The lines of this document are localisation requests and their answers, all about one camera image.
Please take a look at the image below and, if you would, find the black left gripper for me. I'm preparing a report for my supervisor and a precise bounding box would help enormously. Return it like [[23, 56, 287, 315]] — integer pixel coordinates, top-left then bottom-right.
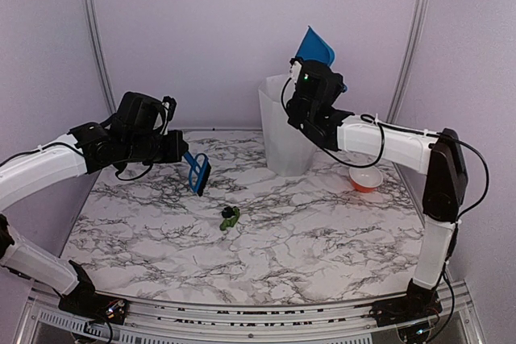
[[123, 129, 187, 164]]

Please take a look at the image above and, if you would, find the blue plastic dustpan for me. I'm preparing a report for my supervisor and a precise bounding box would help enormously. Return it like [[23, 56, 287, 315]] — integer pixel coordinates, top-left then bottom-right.
[[290, 27, 347, 99]]

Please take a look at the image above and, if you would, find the blue hand brush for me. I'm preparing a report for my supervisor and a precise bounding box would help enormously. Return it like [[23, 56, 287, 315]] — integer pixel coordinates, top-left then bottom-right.
[[184, 151, 211, 197]]

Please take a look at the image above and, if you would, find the black paper scrap back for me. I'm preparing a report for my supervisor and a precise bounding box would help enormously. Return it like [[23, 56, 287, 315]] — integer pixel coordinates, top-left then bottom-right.
[[221, 206, 236, 219]]

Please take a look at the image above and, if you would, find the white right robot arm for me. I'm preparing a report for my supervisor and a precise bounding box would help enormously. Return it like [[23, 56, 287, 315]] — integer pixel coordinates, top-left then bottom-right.
[[285, 57, 468, 318]]

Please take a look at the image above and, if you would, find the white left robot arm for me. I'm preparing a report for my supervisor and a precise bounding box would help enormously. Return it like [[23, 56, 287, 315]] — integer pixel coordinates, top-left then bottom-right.
[[1, 92, 188, 316]]

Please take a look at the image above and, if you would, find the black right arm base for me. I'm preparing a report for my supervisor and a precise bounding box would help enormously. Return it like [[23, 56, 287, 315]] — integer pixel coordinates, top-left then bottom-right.
[[369, 280, 443, 327]]

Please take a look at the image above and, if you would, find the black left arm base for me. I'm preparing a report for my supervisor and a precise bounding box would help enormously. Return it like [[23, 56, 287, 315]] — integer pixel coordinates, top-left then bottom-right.
[[58, 260, 128, 325]]

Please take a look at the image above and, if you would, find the white plastic waste bin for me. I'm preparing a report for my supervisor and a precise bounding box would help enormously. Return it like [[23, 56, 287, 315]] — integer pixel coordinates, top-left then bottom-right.
[[258, 74, 316, 177]]

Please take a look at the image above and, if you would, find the white and orange bowl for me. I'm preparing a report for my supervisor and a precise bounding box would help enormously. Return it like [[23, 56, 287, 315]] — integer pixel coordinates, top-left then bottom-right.
[[349, 167, 383, 193]]

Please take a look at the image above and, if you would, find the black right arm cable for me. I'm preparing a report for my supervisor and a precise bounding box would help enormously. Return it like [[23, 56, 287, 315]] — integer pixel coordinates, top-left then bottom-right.
[[280, 76, 491, 321]]

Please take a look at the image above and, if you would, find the right aluminium corner post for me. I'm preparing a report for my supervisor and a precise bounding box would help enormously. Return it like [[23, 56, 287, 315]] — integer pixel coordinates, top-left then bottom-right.
[[387, 0, 429, 123]]

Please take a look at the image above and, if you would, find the aluminium corner post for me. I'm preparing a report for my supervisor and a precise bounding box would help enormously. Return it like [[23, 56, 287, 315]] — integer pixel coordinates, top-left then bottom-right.
[[387, 0, 429, 123], [82, 0, 117, 114]]

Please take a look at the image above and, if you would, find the left aluminium corner post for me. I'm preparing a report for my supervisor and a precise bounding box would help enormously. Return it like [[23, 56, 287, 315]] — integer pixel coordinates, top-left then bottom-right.
[[82, 0, 117, 114]]

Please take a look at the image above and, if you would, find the aluminium front frame rail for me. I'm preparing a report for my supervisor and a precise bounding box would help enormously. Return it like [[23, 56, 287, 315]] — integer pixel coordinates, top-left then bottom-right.
[[13, 281, 485, 343]]

